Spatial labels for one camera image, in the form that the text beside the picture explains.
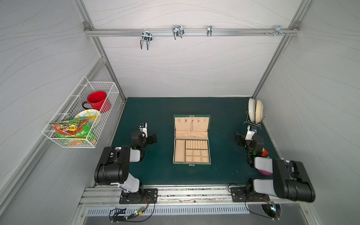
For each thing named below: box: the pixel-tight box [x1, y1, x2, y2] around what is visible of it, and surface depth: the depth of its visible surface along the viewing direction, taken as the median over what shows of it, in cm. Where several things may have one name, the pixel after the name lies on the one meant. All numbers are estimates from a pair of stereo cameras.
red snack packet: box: [261, 147, 270, 157], surface depth 90 cm
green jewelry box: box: [172, 114, 212, 166], surface depth 88 cm
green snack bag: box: [49, 118, 91, 139], surface depth 55 cm
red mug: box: [82, 90, 112, 113], surface depth 68 cm
